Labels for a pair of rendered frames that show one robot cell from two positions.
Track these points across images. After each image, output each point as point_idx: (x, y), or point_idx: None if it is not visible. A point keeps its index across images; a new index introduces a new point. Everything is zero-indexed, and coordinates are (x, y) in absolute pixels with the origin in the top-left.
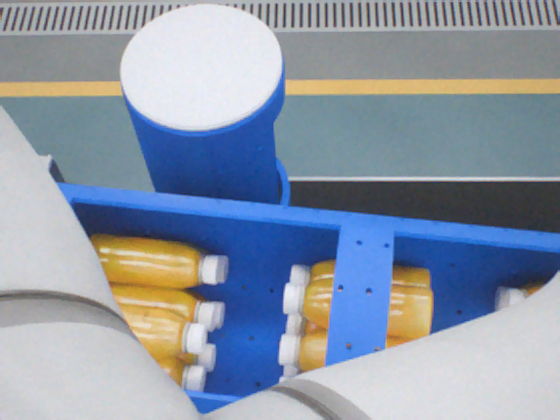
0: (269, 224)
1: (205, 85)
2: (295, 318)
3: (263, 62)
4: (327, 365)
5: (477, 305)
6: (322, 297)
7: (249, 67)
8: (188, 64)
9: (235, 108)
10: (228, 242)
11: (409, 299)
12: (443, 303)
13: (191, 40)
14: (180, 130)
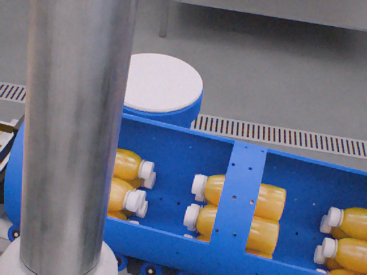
0: (186, 154)
1: (154, 90)
2: (196, 205)
3: (191, 86)
4: (219, 207)
5: (308, 230)
6: (218, 181)
7: (182, 86)
8: (146, 79)
9: (171, 103)
10: (157, 166)
11: (271, 189)
12: (287, 226)
13: (150, 69)
14: (135, 110)
